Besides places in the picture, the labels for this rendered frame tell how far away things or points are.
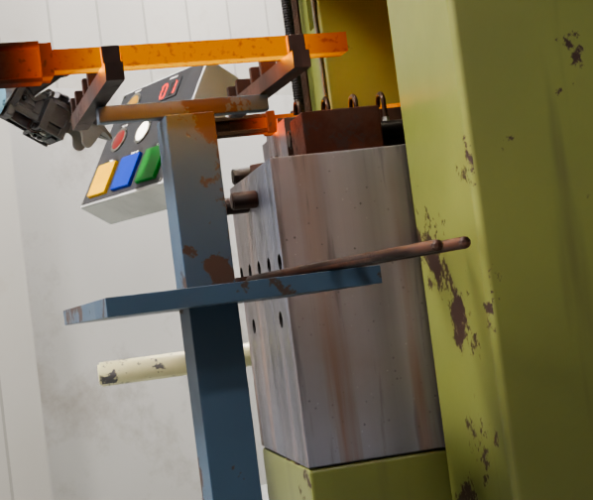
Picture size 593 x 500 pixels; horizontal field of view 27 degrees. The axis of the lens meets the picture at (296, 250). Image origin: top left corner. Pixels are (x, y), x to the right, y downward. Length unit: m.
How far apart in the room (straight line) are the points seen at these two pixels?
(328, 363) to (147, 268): 3.04
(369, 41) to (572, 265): 0.81
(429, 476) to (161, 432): 3.01
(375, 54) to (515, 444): 0.93
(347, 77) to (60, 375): 2.51
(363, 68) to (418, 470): 0.79
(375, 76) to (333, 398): 0.71
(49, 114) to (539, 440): 1.13
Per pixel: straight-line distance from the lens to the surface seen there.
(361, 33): 2.28
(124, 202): 2.51
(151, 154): 2.43
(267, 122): 2.00
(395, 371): 1.80
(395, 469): 1.81
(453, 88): 1.61
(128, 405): 4.69
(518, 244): 1.59
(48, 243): 4.55
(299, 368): 1.77
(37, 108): 2.32
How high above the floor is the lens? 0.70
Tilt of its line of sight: 2 degrees up
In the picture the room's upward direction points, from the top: 7 degrees counter-clockwise
